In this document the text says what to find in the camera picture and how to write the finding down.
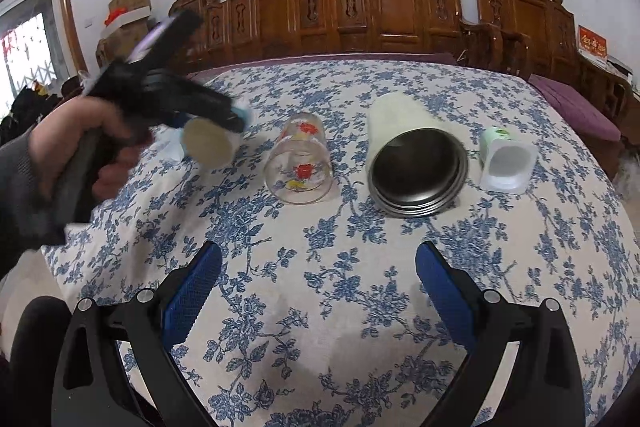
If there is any red greeting card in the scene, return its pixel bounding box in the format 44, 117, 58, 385
578, 25, 608, 60

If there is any translucent plastic cup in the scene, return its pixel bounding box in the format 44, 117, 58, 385
149, 126, 186, 165

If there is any purple armchair cushion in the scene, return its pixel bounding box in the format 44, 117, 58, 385
527, 74, 620, 142

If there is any long carved wooden sofa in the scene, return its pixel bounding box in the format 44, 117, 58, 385
170, 0, 502, 72

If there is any carved wooden armchair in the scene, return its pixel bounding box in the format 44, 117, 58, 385
476, 0, 631, 179

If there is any cream steel thermos cup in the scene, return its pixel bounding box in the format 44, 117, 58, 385
366, 92, 469, 219

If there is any blue floral tablecloth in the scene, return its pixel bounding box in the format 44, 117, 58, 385
43, 60, 639, 426

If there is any purple sofa cushion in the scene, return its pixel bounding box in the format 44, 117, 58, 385
188, 52, 457, 83

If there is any person's left hand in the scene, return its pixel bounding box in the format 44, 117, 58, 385
28, 96, 153, 202

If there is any top cardboard box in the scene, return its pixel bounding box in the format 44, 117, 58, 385
106, 0, 152, 24

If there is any small white yogurt cup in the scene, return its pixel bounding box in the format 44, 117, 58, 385
480, 127, 538, 195

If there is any white paper cup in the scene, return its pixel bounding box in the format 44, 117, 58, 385
181, 103, 253, 170

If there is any glass cup with red flowers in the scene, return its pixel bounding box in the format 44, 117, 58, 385
264, 113, 333, 205

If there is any large cardboard box stack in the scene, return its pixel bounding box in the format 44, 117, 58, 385
96, 18, 149, 68

